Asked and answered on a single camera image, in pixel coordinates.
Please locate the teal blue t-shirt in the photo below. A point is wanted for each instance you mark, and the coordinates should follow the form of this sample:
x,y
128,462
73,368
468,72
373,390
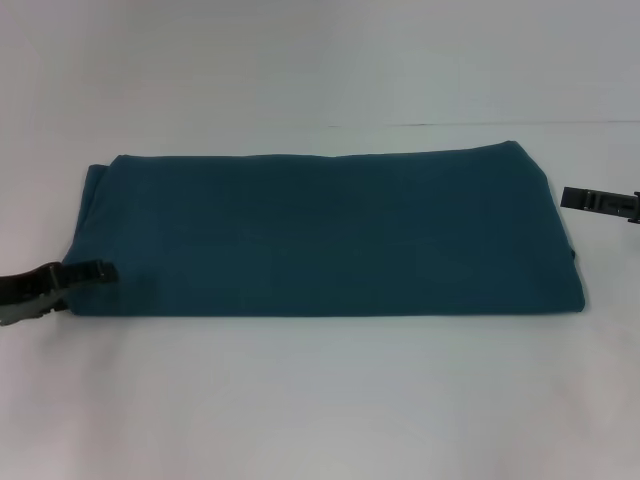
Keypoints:
x,y
325,235

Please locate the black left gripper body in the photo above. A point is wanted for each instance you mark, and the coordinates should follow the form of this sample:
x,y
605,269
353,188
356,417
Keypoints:
x,y
25,295

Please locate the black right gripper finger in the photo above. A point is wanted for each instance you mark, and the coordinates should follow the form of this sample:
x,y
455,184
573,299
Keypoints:
x,y
600,200

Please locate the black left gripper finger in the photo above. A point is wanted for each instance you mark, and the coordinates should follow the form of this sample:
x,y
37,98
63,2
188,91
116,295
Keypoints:
x,y
85,272

